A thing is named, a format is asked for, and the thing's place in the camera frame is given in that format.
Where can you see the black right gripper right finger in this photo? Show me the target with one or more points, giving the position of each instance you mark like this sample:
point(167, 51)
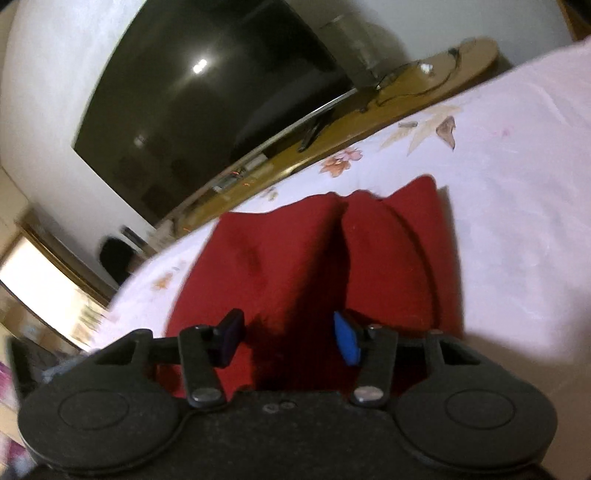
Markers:
point(372, 349)

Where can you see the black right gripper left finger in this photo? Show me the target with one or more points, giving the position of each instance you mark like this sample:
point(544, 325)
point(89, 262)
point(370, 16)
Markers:
point(202, 350)

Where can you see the wooden tv stand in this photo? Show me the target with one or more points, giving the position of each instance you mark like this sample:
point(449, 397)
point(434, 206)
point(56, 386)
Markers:
point(408, 92)

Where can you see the red embroidered sweater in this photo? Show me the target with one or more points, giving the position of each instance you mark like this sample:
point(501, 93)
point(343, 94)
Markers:
point(389, 260)

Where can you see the white floral bed sheet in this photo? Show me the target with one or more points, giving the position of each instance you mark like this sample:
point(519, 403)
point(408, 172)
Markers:
point(512, 160)

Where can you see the silver set-top box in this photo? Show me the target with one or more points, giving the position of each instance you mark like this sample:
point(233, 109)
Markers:
point(237, 173)

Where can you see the small white object on stand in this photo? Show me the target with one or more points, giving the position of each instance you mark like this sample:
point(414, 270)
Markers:
point(427, 68)

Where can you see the black curved television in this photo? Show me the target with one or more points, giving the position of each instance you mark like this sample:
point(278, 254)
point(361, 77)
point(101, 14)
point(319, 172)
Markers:
point(192, 87)

